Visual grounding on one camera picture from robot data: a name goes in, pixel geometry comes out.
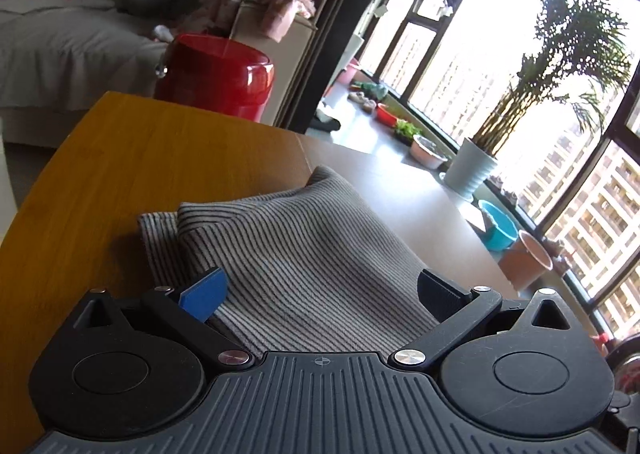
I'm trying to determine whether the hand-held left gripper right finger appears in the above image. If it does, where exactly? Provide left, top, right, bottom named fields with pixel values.
left=389, top=268, right=577, bottom=375

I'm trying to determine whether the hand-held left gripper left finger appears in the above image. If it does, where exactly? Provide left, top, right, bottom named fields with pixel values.
left=75, top=267, right=256, bottom=373

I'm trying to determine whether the grey striped knit garment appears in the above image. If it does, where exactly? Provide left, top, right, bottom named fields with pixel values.
left=139, top=165, right=442, bottom=356

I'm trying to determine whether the pink plastic bucket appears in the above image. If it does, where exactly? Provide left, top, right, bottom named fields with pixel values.
left=498, top=230, right=555, bottom=291

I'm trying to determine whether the blue plastic basin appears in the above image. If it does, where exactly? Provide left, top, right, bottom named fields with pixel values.
left=477, top=199, right=520, bottom=253

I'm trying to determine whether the palm plant in white pot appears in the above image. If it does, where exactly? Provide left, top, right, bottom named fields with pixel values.
left=444, top=0, right=634, bottom=201

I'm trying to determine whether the pink metal bowl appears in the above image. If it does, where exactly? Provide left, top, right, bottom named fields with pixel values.
left=410, top=135, right=450, bottom=170

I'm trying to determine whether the tray of green seedlings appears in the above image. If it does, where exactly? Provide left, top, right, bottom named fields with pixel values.
left=394, top=119, right=424, bottom=143

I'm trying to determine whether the red plastic basin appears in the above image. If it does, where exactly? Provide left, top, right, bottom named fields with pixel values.
left=376, top=104, right=407, bottom=128

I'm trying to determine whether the red round stool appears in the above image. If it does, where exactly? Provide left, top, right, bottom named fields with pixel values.
left=154, top=33, right=275, bottom=123

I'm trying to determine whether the grey covered sofa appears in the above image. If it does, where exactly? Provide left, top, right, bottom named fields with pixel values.
left=0, top=0, right=319, bottom=146

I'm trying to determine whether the brown curtain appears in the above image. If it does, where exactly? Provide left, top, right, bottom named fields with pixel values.
left=270, top=0, right=402, bottom=136

